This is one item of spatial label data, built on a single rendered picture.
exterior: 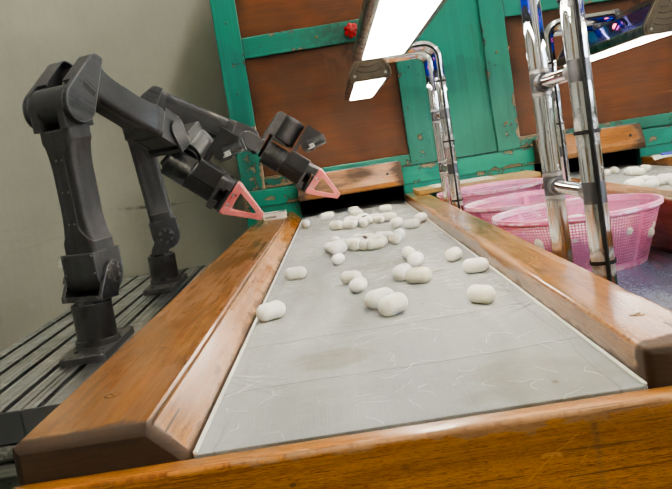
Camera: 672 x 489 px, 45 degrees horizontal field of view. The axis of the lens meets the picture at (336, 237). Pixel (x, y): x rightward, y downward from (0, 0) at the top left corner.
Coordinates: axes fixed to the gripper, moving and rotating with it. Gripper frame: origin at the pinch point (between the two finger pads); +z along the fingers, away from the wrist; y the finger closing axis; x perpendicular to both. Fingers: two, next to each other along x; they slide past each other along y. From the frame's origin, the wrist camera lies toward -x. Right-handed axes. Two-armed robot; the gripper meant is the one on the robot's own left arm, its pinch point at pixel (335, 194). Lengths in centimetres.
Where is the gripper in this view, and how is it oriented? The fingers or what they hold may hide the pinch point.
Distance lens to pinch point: 191.9
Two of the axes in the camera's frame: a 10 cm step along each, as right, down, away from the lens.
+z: 8.5, 5.2, 0.6
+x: -5.2, 8.5, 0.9
